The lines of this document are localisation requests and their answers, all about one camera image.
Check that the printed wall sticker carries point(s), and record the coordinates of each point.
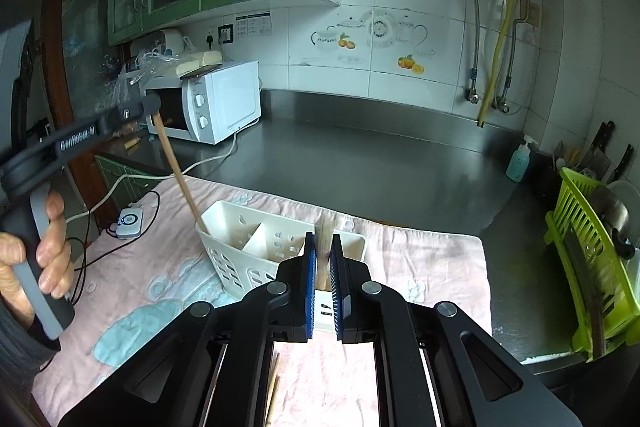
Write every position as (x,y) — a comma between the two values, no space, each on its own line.
(252,24)

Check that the cream block package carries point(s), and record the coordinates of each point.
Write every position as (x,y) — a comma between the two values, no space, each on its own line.
(200,59)

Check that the clear plastic bag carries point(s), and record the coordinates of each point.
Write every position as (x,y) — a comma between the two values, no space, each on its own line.
(135,77)

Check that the blue hand soap bottle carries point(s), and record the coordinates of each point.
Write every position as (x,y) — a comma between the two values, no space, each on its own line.
(517,162)

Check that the green base cabinet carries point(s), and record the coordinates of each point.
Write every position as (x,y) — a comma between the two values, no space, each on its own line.
(120,179)

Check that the person's left forearm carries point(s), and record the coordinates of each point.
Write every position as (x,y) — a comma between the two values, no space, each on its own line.
(15,342)

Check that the white countertop appliance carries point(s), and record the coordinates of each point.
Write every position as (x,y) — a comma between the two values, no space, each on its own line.
(160,44)

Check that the pink patterned towel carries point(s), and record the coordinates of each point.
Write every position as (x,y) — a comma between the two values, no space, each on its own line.
(425,267)

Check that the person's left hand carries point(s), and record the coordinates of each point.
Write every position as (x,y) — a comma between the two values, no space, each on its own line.
(52,252)

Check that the small white round-button device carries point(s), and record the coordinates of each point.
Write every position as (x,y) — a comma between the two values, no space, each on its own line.
(130,223)

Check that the white microwave oven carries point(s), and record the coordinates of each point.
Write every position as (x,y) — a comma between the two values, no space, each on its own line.
(230,99)

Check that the white plastic utensil holder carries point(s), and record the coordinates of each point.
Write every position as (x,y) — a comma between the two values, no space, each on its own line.
(235,257)

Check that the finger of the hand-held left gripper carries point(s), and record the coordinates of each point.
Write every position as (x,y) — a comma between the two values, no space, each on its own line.
(135,109)

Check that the green plastic dish rack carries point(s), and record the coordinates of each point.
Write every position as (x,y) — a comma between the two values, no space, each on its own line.
(590,307)

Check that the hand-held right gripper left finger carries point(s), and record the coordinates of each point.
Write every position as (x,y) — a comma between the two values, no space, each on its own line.
(310,287)

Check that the wall power socket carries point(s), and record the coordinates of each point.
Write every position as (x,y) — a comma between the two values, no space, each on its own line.
(226,33)

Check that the steel ladle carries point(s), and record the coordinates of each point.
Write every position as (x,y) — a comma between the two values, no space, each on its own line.
(612,212)

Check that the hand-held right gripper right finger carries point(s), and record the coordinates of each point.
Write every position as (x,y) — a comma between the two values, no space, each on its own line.
(336,292)

